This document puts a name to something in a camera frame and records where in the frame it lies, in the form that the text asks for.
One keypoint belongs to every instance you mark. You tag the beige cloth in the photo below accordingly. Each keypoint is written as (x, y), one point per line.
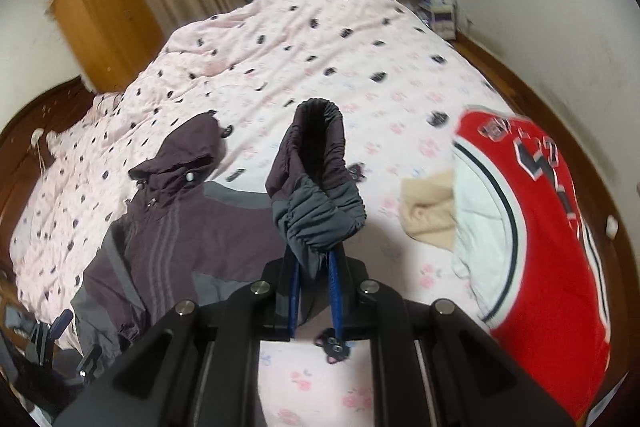
(425, 212)

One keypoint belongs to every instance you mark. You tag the purple and grey hooded jacket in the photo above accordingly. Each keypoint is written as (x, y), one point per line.
(225, 227)

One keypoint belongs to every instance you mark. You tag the dark wooden bed headboard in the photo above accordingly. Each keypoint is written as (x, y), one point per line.
(20, 177)

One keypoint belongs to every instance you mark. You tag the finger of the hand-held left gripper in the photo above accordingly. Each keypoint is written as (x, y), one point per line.
(90, 359)
(63, 323)

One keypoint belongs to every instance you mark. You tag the stack of small white boxes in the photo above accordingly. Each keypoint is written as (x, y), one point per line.
(439, 4)

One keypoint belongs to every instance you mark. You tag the pink cat-print duvet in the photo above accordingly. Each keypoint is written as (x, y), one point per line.
(325, 47)

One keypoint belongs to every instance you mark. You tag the wooden wardrobe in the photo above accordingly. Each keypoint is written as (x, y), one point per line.
(105, 22)

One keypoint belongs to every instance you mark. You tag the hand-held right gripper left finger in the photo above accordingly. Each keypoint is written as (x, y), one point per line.
(295, 292)

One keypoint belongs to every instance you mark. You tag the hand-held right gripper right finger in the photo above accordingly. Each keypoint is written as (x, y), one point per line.
(336, 297)

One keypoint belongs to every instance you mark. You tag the red and white jersey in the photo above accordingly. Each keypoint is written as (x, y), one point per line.
(540, 282)

